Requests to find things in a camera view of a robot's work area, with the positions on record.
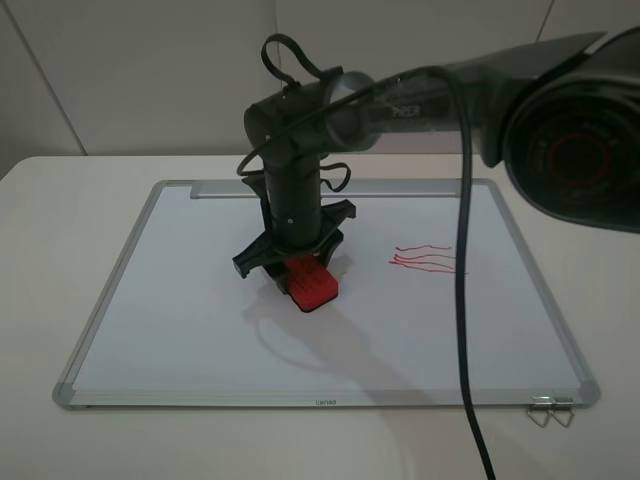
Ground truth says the silver binder clip left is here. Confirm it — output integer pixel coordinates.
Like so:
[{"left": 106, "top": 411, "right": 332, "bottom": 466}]
[{"left": 526, "top": 396, "right": 553, "bottom": 428}]

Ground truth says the red whiteboard eraser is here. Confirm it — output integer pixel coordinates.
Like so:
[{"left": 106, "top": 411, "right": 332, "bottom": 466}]
[{"left": 285, "top": 255, "right": 339, "bottom": 313}]

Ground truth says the white whiteboard with aluminium frame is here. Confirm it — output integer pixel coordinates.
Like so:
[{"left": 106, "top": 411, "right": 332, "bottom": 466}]
[{"left": 52, "top": 179, "right": 600, "bottom": 409}]

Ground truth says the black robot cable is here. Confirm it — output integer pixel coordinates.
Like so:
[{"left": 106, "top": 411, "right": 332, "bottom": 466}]
[{"left": 234, "top": 32, "right": 501, "bottom": 480}]

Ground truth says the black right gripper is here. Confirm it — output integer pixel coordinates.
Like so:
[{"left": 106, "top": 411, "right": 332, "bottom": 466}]
[{"left": 232, "top": 199, "right": 356, "bottom": 295}]

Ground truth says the silver binder clip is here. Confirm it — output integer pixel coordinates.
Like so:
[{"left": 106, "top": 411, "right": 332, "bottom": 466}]
[
  {"left": 526, "top": 396, "right": 553, "bottom": 428},
  {"left": 549, "top": 397, "right": 575, "bottom": 429}
]

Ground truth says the silver binder clip right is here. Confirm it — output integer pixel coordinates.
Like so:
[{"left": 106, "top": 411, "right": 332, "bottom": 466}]
[{"left": 549, "top": 397, "right": 575, "bottom": 429}]

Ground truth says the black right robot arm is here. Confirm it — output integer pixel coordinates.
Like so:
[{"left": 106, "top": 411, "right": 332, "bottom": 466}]
[{"left": 233, "top": 29, "right": 639, "bottom": 277}]

